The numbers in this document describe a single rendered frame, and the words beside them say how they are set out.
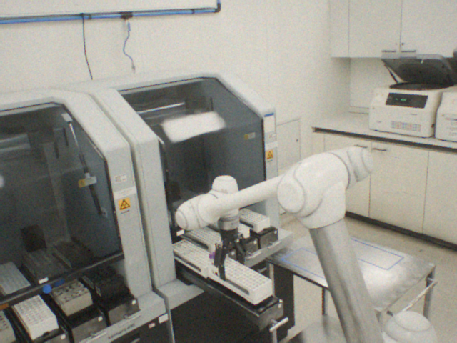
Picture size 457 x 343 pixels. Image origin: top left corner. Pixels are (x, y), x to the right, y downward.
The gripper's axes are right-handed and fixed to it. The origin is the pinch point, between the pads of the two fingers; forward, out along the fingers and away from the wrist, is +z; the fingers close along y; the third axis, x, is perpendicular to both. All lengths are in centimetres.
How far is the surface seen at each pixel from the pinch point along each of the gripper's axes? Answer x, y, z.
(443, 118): 17, 230, -19
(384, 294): -50, 35, 7
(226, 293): -1.6, -5.6, 8.0
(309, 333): -1, 48, 61
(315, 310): 33, 95, 89
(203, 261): 18.0, -1.6, 2.5
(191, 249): 31.0, 1.1, 2.3
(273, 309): -22.1, 1.5, 9.2
